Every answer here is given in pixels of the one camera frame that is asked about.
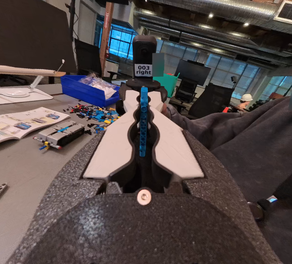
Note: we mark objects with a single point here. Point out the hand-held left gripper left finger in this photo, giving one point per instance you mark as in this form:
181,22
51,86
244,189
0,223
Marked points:
109,152

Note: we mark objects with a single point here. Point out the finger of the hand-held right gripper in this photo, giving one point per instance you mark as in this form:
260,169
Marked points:
130,101
155,98

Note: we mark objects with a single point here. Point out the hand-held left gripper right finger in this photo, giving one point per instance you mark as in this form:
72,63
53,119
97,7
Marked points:
178,152

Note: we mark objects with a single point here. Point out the blue perforated building beam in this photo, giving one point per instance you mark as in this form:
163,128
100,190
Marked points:
143,120

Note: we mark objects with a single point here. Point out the grey desk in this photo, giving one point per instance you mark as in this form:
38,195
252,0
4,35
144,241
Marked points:
27,165

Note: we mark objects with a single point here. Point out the person's right hand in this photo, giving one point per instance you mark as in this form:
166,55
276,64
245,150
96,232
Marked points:
166,111

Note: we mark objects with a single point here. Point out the teal felt bag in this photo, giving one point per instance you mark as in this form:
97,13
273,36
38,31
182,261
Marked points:
170,85

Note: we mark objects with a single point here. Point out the black padded office chair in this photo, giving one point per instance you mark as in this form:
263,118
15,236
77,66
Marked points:
186,90

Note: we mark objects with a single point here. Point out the pile of small building pieces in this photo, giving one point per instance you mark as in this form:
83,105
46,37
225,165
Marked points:
95,113

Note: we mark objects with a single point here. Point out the pile of clear plastic bags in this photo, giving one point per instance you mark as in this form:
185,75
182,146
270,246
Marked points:
98,84

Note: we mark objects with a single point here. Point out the blue plastic bin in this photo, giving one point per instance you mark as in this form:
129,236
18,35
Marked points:
91,95

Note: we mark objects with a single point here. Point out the large black display screen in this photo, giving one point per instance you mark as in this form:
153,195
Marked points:
191,72

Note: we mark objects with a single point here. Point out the grey black motor block assembly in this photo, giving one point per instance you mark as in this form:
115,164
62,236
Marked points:
59,133

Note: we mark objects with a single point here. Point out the black mesh office chair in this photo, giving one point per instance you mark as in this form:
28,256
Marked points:
209,101

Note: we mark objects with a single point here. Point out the orange traffic cone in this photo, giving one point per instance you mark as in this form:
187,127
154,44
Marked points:
225,110

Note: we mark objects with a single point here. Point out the open instruction booklet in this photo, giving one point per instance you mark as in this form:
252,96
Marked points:
34,120

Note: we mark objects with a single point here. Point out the white hard hat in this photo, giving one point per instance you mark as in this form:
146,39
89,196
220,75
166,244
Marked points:
247,97

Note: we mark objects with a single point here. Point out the black partition panel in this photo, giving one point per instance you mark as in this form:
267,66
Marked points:
34,35

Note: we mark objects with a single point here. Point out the white wooden-top laptop stand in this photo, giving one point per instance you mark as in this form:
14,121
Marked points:
22,71

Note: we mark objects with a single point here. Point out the grey perforated building beam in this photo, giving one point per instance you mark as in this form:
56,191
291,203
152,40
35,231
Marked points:
2,189

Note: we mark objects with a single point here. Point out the white ceiling air vent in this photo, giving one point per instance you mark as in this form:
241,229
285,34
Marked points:
285,12

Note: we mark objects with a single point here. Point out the wooden support post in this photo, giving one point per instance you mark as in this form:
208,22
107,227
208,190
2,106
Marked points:
107,28

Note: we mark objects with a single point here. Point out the silver ventilation duct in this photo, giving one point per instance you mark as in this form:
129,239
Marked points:
228,3

